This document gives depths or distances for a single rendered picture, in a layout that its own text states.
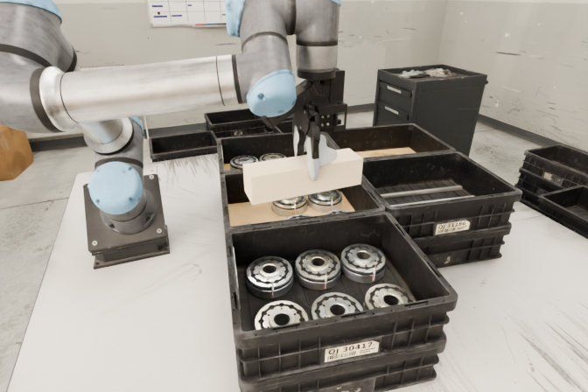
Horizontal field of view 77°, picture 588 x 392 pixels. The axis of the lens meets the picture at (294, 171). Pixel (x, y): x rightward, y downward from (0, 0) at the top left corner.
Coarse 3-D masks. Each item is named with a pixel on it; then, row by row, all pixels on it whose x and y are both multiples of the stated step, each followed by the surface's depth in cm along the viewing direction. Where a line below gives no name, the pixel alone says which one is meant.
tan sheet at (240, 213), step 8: (344, 200) 115; (232, 208) 110; (240, 208) 110; (248, 208) 110; (256, 208) 110; (264, 208) 110; (272, 208) 110; (344, 208) 110; (352, 208) 110; (232, 216) 106; (240, 216) 106; (248, 216) 106; (256, 216) 106; (264, 216) 106; (272, 216) 106; (280, 216) 106; (288, 216) 106; (232, 224) 103; (240, 224) 103
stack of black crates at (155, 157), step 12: (204, 132) 240; (156, 144) 232; (168, 144) 235; (180, 144) 237; (192, 144) 240; (204, 144) 243; (216, 144) 226; (156, 156) 206; (168, 156) 209; (180, 156) 212; (192, 156) 215
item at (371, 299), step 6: (372, 288) 76; (378, 288) 77; (384, 288) 77; (390, 288) 77; (396, 288) 77; (402, 288) 76; (366, 294) 75; (372, 294) 75; (378, 294) 75; (402, 294) 75; (408, 294) 75; (366, 300) 73; (372, 300) 74; (408, 300) 74; (414, 300) 73; (372, 306) 72; (378, 306) 72
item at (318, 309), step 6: (324, 294) 75; (330, 294) 75; (336, 294) 75; (342, 294) 75; (318, 300) 73; (324, 300) 74; (330, 300) 73; (342, 300) 73; (348, 300) 74; (354, 300) 73; (312, 306) 72; (318, 306) 72; (324, 306) 72; (354, 306) 72; (360, 306) 72; (312, 312) 71; (318, 312) 71; (324, 312) 71; (312, 318) 70
